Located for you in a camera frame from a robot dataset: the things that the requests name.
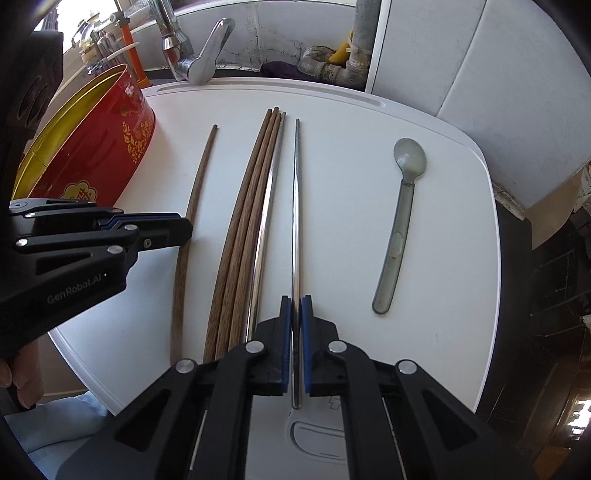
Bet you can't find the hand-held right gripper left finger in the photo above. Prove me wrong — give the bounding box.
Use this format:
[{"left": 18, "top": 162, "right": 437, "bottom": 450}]
[{"left": 55, "top": 295, "right": 294, "bottom": 480}]

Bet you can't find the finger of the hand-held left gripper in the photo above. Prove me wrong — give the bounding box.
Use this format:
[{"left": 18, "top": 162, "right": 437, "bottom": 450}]
[
  {"left": 9, "top": 198, "right": 182, "bottom": 232},
  {"left": 14, "top": 217, "right": 193, "bottom": 278}
]

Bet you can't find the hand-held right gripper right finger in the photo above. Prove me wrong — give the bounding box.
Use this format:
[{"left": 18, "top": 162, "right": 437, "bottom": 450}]
[{"left": 299, "top": 295, "right": 539, "bottom": 480}]

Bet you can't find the wooden chopstick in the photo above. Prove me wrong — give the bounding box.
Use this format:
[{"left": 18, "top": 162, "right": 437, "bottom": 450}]
[
  {"left": 170, "top": 124, "right": 219, "bottom": 367},
  {"left": 213, "top": 106, "right": 279, "bottom": 361},
  {"left": 225, "top": 111, "right": 283, "bottom": 357},
  {"left": 202, "top": 109, "right": 273, "bottom": 365}
]

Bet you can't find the red round tin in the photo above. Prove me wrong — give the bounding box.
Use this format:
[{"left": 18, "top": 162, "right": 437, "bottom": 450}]
[{"left": 11, "top": 64, "right": 156, "bottom": 208}]

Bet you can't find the grey plastic spoon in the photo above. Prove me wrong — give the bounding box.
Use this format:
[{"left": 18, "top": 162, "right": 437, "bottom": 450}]
[{"left": 372, "top": 137, "right": 428, "bottom": 316}]

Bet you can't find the person's left hand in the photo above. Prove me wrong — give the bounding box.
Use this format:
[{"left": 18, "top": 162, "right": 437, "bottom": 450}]
[{"left": 0, "top": 342, "right": 44, "bottom": 411}]

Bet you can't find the light blue jacket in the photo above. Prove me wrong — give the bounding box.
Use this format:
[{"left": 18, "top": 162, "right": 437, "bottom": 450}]
[{"left": 0, "top": 392, "right": 109, "bottom": 480}]

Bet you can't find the white plastic board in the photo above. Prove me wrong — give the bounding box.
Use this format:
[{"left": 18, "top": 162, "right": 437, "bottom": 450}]
[{"left": 48, "top": 79, "right": 502, "bottom": 480}]

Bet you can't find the chrome kitchen faucet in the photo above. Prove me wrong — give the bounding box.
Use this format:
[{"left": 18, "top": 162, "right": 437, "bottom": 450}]
[{"left": 148, "top": 0, "right": 236, "bottom": 85}]

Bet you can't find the dark cloth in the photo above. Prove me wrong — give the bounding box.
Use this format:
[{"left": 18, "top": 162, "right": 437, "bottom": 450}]
[{"left": 260, "top": 60, "right": 308, "bottom": 83}]

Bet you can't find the grey metal pipe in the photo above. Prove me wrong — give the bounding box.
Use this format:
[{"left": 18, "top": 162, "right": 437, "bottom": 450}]
[{"left": 298, "top": 0, "right": 384, "bottom": 86}]

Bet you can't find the orange hose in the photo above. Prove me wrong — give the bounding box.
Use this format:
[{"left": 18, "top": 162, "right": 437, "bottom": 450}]
[{"left": 121, "top": 11, "right": 151, "bottom": 88}]

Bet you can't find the yellow hose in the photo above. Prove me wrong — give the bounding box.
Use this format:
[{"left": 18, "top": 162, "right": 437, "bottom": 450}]
[{"left": 329, "top": 30, "right": 355, "bottom": 63}]

